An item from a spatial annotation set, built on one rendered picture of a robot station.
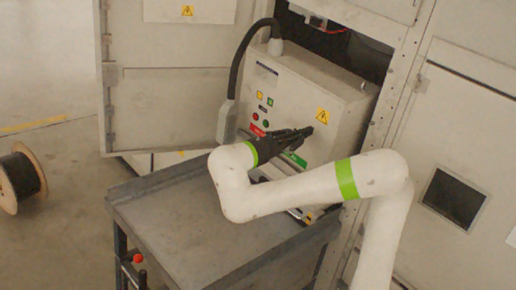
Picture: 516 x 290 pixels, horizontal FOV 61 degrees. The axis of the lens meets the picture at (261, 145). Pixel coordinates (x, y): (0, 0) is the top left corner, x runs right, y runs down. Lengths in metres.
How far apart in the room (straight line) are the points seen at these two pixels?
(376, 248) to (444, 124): 0.41
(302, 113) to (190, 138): 0.66
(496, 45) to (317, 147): 0.64
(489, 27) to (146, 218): 1.24
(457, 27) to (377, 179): 0.46
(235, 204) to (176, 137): 0.80
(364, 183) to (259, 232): 0.60
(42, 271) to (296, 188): 1.77
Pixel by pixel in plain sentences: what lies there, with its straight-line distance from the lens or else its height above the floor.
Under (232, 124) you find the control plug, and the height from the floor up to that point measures 1.10.
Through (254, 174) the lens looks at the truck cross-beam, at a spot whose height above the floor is 0.89.
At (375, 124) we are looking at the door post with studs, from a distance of 1.52.
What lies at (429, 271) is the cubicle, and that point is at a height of 0.94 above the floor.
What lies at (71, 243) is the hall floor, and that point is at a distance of 2.78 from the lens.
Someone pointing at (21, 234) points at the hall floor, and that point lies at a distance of 2.89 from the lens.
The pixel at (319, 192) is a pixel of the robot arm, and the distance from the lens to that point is 1.19.
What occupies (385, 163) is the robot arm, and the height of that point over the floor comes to 1.39.
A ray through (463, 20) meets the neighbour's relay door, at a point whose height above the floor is 1.72.
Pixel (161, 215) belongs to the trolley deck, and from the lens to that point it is 1.66.
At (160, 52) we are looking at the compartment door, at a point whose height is 1.30.
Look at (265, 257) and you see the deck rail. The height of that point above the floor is 0.88.
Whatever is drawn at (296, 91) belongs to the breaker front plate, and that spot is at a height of 1.33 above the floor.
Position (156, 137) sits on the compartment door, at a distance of 1.97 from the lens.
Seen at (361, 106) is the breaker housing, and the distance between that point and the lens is 1.50.
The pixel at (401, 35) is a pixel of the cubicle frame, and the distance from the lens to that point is 1.42.
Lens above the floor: 1.99
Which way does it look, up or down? 33 degrees down
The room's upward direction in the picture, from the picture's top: 11 degrees clockwise
